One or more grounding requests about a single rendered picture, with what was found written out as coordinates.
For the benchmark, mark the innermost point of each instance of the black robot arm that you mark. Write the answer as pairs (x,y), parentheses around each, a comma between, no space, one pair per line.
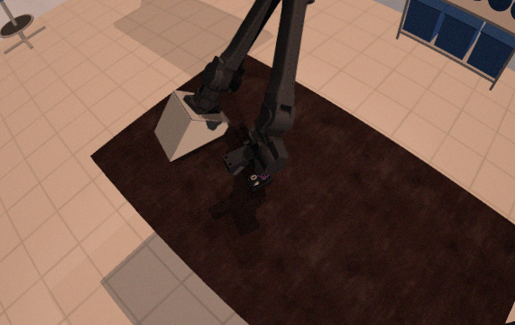
(223,73)

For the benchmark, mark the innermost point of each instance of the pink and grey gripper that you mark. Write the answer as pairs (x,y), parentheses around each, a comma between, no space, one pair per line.
(259,172)

